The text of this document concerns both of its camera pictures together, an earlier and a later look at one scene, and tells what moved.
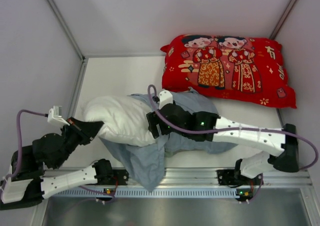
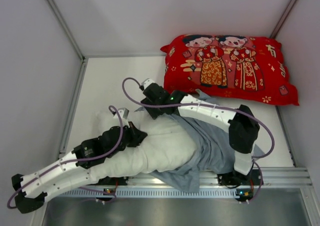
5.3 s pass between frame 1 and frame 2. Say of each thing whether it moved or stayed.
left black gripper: moved
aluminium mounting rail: stayed
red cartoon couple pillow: stayed
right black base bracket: stayed
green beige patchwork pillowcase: moved
